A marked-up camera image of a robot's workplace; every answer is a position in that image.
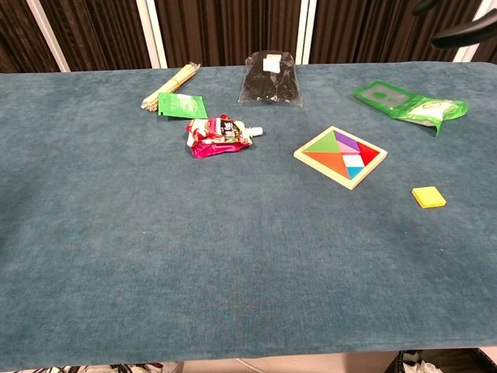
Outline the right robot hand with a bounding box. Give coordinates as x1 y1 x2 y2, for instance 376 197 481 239
411 0 497 51

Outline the orange tangram triangle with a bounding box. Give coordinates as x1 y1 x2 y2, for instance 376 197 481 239
303 151 351 180

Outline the wooden stick bundle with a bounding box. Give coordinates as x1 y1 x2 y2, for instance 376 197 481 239
141 61 202 113

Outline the black floor cable bundle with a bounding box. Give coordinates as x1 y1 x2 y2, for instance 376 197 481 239
57 362 179 373

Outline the red tangram triangle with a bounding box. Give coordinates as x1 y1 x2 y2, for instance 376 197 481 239
356 141 381 168

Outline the dark brown pleated curtain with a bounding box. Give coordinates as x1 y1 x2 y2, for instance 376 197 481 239
0 0 59 74
309 0 485 65
154 0 303 68
38 0 152 71
471 34 497 65

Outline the green foil sachet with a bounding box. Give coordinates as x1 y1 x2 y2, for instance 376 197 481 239
157 92 210 120

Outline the green and white plastic package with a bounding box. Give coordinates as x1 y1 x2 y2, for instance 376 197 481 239
353 79 470 138

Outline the yellow square puzzle piece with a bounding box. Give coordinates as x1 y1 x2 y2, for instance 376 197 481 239
411 186 447 210

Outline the teal fabric table cloth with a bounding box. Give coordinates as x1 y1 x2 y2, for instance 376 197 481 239
0 61 497 371

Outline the green tangram triangle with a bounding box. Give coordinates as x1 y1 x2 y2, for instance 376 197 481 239
303 130 344 154

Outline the purple tangram parallelogram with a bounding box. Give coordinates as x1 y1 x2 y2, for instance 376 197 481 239
334 130 361 152

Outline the white partition post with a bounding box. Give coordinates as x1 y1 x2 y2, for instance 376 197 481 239
452 0 497 64
135 0 169 69
294 0 320 65
26 0 71 73

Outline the black item in clear bag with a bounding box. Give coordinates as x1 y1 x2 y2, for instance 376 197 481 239
237 50 304 106

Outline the crumpled red drink pouch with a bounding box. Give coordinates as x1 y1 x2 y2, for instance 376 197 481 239
185 114 264 159

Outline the black mesh bin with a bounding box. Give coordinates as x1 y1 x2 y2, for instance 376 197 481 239
394 348 497 373

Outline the wooden tangram tray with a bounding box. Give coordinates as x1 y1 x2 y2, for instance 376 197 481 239
293 125 388 190

